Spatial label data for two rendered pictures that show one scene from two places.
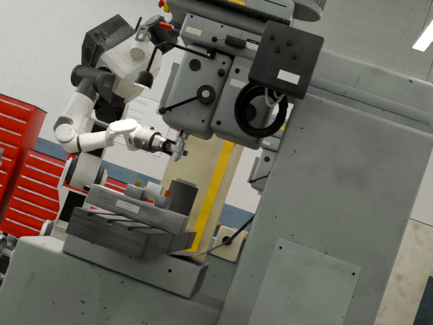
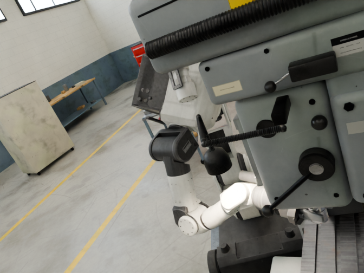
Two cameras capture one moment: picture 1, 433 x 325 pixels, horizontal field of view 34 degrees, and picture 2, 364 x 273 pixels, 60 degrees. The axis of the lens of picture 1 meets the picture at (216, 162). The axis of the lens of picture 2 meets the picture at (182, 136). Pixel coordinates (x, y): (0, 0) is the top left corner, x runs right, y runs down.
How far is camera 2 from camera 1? 2.14 m
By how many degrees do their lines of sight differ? 36
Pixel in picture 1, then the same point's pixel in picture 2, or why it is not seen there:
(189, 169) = not seen: hidden behind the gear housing
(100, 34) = (143, 95)
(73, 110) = (179, 197)
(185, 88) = (276, 164)
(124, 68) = (189, 115)
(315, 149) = not seen: outside the picture
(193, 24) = (219, 79)
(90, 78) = (168, 156)
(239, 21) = (293, 22)
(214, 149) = not seen: hidden behind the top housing
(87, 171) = (232, 173)
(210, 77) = (304, 134)
